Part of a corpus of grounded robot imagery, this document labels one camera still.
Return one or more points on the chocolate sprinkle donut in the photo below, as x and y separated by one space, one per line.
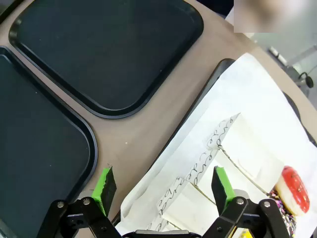
284 215

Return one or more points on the dark tray under paper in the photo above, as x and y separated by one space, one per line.
213 74

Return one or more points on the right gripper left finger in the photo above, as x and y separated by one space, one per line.
104 188

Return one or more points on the white paper sheet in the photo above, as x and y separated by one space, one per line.
247 86

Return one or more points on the red glazed donut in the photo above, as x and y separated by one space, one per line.
294 191

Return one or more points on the black plastic serving tray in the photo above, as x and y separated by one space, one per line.
37 148
106 57

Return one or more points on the person in pink fleece jacket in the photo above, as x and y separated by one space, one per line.
260 15

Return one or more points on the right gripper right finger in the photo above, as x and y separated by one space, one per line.
223 188

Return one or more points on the brown plastic serving tray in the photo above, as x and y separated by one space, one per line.
6 11

